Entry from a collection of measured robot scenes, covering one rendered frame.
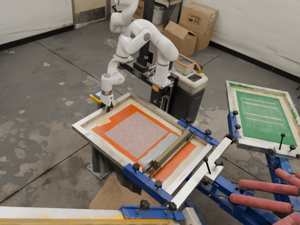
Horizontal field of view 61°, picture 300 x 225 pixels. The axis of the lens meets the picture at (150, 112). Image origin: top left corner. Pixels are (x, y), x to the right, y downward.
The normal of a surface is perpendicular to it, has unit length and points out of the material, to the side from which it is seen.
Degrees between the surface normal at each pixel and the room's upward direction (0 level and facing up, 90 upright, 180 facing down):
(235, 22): 90
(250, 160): 0
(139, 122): 1
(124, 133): 1
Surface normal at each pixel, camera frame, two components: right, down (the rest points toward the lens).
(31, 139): 0.12, -0.75
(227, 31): -0.62, 0.45
